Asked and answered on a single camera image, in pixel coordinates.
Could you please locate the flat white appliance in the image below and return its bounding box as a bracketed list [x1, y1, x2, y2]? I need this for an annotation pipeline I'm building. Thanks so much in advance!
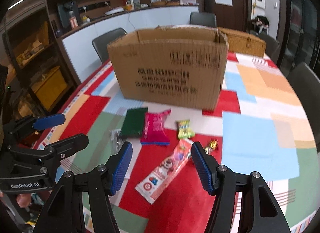
[105, 8, 124, 16]

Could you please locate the dark brown door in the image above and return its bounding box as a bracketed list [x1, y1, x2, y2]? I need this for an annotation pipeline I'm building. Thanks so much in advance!
[200, 0, 251, 32]

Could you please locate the white power cable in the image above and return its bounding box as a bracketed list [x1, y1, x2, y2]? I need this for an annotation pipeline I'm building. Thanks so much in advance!
[127, 10, 137, 32]

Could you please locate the gold wrapped candy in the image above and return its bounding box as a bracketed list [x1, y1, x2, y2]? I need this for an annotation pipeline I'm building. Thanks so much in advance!
[204, 139, 219, 155]

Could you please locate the woven wicker basket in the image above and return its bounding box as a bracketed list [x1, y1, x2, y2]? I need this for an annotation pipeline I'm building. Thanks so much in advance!
[217, 27, 267, 58]

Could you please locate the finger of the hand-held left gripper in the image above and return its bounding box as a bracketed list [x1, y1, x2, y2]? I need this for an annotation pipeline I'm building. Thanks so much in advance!
[2, 113, 66, 139]
[10, 133, 90, 168]

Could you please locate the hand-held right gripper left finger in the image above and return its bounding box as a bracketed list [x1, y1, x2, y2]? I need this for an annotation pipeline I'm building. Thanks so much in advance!
[37, 141, 133, 233]

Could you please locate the long pink and white packet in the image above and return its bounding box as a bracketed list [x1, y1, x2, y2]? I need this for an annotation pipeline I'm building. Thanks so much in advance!
[135, 139, 194, 205]

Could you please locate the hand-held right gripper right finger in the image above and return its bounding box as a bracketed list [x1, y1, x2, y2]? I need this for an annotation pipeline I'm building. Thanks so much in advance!
[191, 141, 292, 233]

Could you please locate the dark glass display cabinet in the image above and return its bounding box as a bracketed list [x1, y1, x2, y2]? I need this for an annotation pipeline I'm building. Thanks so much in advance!
[0, 0, 76, 117]

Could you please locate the colourful patchwork tablecloth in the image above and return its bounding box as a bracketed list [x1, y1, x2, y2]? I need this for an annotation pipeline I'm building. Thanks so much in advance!
[30, 24, 316, 233]

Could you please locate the black coffee machine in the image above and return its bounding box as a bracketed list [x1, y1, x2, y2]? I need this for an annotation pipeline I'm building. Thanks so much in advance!
[57, 1, 82, 29]

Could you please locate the clear stick packet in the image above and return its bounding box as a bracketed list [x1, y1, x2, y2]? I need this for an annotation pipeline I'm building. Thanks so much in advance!
[110, 129, 125, 152]

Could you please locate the white cart with black bag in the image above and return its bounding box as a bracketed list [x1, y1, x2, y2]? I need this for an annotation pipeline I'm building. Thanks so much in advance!
[251, 16, 270, 34]

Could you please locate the dark glass sliding door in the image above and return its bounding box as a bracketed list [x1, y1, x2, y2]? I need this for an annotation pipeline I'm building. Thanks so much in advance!
[277, 0, 320, 73]

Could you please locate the pink snack packet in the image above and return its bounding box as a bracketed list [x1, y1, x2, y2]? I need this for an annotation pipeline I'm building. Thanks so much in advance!
[140, 109, 172, 146]

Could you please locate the dark grey dining chair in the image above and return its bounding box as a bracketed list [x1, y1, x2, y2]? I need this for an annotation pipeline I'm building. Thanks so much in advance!
[92, 28, 128, 64]
[257, 33, 281, 59]
[286, 62, 320, 114]
[189, 12, 217, 28]

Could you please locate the person's left hand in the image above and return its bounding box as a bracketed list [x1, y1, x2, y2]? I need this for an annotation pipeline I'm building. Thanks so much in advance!
[15, 193, 33, 208]

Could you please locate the brown cardboard box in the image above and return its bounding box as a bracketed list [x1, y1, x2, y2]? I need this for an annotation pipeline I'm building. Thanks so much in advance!
[107, 28, 229, 111]

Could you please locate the dark green snack packet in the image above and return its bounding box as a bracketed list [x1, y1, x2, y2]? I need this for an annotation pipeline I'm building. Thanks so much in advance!
[119, 107, 148, 139]

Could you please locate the small yellow-green candy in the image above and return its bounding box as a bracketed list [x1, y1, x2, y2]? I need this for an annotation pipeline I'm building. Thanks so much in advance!
[176, 120, 195, 140]

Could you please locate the pink bottle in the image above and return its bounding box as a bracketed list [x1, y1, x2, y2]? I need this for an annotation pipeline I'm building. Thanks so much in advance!
[69, 11, 79, 29]

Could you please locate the white sideboard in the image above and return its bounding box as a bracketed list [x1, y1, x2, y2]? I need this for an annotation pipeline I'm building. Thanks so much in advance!
[61, 5, 200, 84]

